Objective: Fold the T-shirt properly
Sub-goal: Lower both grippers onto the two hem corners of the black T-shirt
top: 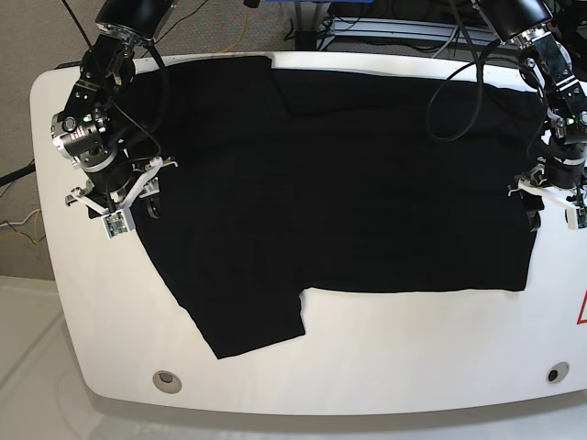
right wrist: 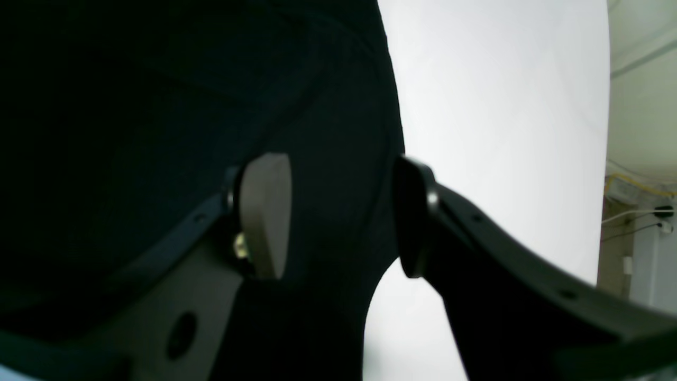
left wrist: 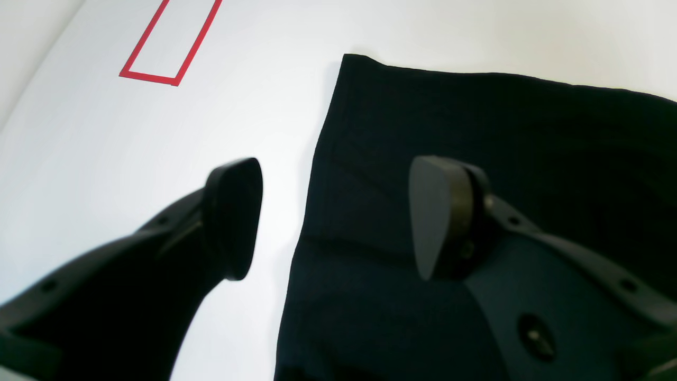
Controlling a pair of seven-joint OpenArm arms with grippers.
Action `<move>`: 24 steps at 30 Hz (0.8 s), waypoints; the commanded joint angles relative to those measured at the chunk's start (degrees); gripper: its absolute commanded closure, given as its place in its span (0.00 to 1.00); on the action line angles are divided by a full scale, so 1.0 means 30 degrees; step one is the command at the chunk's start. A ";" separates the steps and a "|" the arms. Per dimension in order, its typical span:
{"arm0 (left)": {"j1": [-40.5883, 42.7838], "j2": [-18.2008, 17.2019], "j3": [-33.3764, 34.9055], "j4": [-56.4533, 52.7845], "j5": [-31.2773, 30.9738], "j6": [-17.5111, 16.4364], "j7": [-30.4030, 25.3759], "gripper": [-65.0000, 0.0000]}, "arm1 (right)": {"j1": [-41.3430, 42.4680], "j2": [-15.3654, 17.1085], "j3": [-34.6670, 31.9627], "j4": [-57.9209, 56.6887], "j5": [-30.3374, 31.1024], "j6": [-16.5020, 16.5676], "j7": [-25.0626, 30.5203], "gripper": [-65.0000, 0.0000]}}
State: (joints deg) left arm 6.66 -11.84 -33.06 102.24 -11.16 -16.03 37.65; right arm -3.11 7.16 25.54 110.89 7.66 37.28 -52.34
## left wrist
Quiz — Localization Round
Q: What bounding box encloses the black T-shirt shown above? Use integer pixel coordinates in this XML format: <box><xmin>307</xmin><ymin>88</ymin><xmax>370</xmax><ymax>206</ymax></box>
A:
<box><xmin>274</xmin><ymin>54</ymin><xmax>675</xmax><ymax>380</ymax></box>

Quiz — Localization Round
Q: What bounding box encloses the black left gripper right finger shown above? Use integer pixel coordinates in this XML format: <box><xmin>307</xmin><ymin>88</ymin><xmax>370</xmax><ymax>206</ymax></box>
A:
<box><xmin>409</xmin><ymin>155</ymin><xmax>676</xmax><ymax>380</ymax></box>

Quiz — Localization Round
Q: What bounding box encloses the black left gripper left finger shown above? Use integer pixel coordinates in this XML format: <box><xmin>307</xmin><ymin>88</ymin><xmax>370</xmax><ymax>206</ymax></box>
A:
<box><xmin>1</xmin><ymin>158</ymin><xmax>263</xmax><ymax>380</ymax></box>

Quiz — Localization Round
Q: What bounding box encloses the red tape rectangle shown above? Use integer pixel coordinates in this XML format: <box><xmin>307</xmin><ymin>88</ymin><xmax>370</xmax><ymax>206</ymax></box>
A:
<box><xmin>119</xmin><ymin>1</ymin><xmax>223</xmax><ymax>87</ymax></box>

